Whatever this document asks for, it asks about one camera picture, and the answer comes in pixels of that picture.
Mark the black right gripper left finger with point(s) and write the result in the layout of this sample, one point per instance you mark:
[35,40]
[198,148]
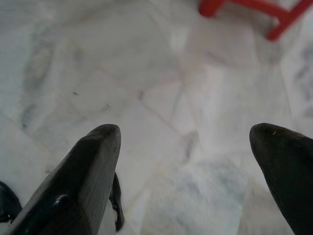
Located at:
[80,186]

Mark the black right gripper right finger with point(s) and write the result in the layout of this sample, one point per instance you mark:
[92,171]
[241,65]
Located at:
[286,171]

